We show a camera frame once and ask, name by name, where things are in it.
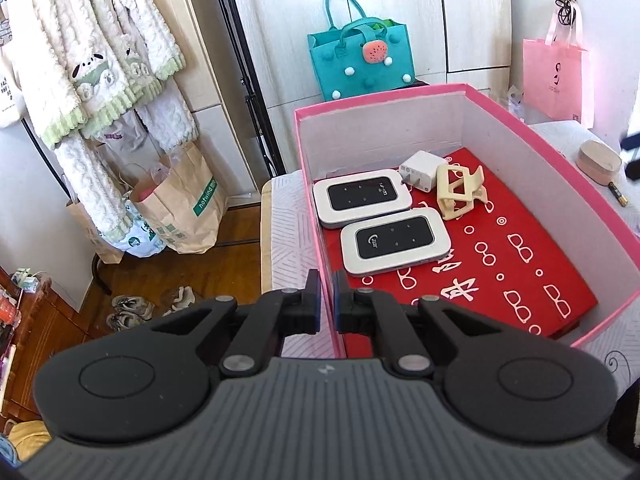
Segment beige rounded case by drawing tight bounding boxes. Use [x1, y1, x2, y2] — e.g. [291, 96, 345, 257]
[576, 140, 622, 182]

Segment pink cardboard box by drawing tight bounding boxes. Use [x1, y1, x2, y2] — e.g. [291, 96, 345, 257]
[292, 83, 640, 361]

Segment pink paper shopping bag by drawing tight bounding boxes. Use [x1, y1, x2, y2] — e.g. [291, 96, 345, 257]
[522, 2, 596, 129]

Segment plain brown paper bag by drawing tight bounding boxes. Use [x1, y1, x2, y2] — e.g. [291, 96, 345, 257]
[65, 200, 126, 265]

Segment white green plastic bag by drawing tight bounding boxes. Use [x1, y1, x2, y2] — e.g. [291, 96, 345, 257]
[105, 195, 168, 259]

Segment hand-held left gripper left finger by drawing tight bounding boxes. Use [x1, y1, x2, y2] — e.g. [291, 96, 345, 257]
[145, 269, 323, 378]

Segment clear plastic bag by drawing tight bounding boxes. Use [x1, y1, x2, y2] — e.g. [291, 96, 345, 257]
[505, 85, 526, 121]

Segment light wood wardrobe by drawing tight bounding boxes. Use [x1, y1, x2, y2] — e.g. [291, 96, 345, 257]
[165, 0, 271, 201]

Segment black hair ties on hook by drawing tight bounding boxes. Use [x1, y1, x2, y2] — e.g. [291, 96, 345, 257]
[557, 0, 581, 26]

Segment brown paper bag green label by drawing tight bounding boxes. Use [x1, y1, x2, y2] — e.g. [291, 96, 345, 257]
[127, 142, 231, 254]

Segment white tote bag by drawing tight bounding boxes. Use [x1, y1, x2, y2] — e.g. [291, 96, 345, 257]
[0, 17, 26, 128]

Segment yellow cloth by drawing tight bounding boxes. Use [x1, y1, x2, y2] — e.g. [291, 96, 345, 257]
[5, 420, 53, 461]

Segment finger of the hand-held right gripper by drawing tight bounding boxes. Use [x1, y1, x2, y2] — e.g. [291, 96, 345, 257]
[619, 131, 640, 182]

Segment black clothes rack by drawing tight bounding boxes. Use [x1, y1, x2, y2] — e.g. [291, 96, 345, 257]
[0, 0, 288, 297]

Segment red flat printed box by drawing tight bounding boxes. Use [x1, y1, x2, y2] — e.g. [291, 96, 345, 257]
[320, 147, 599, 359]

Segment cream hair claw clip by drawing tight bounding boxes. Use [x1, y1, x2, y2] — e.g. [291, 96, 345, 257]
[436, 162, 490, 222]

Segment white charger plug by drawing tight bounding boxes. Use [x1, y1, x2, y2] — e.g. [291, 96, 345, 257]
[399, 150, 448, 193]

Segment teal felt handbag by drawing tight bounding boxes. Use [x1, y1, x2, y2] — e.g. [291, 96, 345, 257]
[307, 0, 416, 102]

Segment grey sneaker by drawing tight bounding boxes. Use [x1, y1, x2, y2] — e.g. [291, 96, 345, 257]
[107, 310, 151, 332]
[171, 286, 205, 312]
[111, 294, 157, 317]

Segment white plastic bag red print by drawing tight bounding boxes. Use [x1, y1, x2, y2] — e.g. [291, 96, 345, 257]
[82, 110, 151, 153]

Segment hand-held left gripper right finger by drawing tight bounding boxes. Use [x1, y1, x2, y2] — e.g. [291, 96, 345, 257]
[332, 270, 501, 378]

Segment wooden shelf unit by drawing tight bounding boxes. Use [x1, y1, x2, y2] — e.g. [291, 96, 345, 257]
[0, 265, 56, 421]

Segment white portable router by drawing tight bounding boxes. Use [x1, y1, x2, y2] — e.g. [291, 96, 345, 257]
[312, 170, 413, 228]
[340, 207, 453, 277]

